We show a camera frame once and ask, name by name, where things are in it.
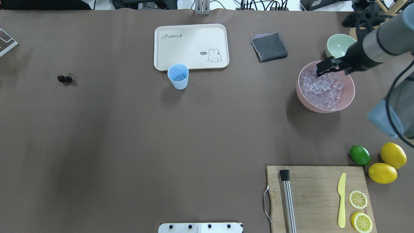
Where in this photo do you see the pink bowl of ice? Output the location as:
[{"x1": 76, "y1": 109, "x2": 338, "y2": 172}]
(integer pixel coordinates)
[{"x1": 296, "y1": 61, "x2": 356, "y2": 113}]

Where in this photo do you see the white cup rack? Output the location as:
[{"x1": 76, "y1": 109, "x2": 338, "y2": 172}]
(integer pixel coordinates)
[{"x1": 0, "y1": 29, "x2": 18, "y2": 57}]

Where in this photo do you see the yellow plastic knife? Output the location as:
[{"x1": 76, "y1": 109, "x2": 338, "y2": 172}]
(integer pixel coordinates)
[{"x1": 337, "y1": 172, "x2": 346, "y2": 228}]

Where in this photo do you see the blue plastic cup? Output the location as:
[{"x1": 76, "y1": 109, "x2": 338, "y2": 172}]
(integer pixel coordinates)
[{"x1": 167, "y1": 63, "x2": 189, "y2": 90}]

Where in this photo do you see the aluminium frame post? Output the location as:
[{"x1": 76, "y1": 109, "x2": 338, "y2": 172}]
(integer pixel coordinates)
[{"x1": 194, "y1": 0, "x2": 210, "y2": 15}]

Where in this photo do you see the metal rod black cap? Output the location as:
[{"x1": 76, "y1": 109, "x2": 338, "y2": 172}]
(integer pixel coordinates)
[{"x1": 279, "y1": 169, "x2": 297, "y2": 233}]

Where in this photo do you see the green ceramic bowl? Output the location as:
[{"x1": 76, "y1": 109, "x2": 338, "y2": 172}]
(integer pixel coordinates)
[{"x1": 325, "y1": 34, "x2": 356, "y2": 59}]

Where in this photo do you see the wooden cup stand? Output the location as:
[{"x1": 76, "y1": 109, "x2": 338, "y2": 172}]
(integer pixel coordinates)
[{"x1": 349, "y1": 0, "x2": 413, "y2": 41}]

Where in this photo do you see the dark cherries pair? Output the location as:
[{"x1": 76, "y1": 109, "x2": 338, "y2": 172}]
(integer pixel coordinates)
[{"x1": 57, "y1": 73, "x2": 76, "y2": 83}]

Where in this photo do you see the wooden cutting board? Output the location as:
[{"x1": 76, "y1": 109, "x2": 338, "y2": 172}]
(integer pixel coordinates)
[{"x1": 266, "y1": 166, "x2": 375, "y2": 233}]

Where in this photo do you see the cream rabbit tray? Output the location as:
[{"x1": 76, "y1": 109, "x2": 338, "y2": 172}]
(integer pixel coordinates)
[{"x1": 154, "y1": 24, "x2": 230, "y2": 71}]

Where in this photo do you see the lemon slice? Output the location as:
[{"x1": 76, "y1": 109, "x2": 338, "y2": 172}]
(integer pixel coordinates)
[
  {"x1": 351, "y1": 211, "x2": 374, "y2": 233},
  {"x1": 348, "y1": 190, "x2": 368, "y2": 209}
]

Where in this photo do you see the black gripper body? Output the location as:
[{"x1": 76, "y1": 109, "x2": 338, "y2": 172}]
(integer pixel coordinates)
[{"x1": 337, "y1": 41, "x2": 379, "y2": 75}]

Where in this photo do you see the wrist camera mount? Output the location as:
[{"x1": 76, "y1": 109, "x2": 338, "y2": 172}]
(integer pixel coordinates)
[{"x1": 342, "y1": 9, "x2": 393, "y2": 28}]

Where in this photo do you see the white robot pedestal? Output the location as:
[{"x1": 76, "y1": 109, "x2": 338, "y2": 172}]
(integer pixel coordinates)
[{"x1": 158, "y1": 222, "x2": 244, "y2": 233}]

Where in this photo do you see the green lime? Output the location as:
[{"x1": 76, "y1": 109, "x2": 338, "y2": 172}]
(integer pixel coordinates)
[{"x1": 349, "y1": 145, "x2": 371, "y2": 166}]

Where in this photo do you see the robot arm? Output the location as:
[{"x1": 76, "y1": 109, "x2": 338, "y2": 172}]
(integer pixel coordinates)
[{"x1": 316, "y1": 5, "x2": 414, "y2": 141}]

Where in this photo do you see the clear ice cube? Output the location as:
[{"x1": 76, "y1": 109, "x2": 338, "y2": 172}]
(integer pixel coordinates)
[{"x1": 172, "y1": 73, "x2": 187, "y2": 82}]

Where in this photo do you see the yellow lemon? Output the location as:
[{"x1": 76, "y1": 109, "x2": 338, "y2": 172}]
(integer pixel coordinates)
[
  {"x1": 380, "y1": 142, "x2": 407, "y2": 170},
  {"x1": 368, "y1": 163, "x2": 398, "y2": 184}
]

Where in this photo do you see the grey folded cloth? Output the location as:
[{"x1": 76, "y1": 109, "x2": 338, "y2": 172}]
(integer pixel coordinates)
[{"x1": 250, "y1": 31, "x2": 288, "y2": 62}]

